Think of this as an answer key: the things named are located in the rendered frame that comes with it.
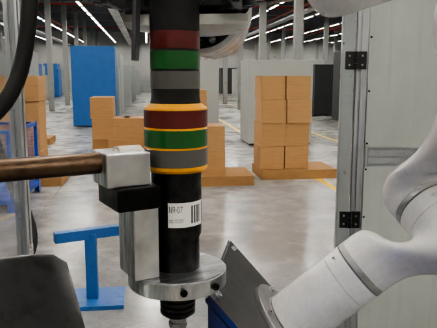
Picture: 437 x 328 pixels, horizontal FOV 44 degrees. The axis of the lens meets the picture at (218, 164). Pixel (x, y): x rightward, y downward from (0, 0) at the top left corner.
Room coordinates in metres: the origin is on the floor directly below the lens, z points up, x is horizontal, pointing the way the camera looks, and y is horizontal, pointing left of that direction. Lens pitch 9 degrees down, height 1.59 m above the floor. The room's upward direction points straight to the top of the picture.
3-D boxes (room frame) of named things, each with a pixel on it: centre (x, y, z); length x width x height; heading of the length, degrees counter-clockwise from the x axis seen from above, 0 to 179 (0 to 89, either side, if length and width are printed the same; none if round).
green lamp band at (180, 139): (0.37, 0.03, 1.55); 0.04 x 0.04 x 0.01
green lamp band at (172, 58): (0.37, 0.03, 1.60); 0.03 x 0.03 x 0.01
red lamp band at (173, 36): (0.37, 0.03, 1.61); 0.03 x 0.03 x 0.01
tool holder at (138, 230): (0.37, 0.04, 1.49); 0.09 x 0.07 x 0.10; 120
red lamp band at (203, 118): (0.37, 0.03, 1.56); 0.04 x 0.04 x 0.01
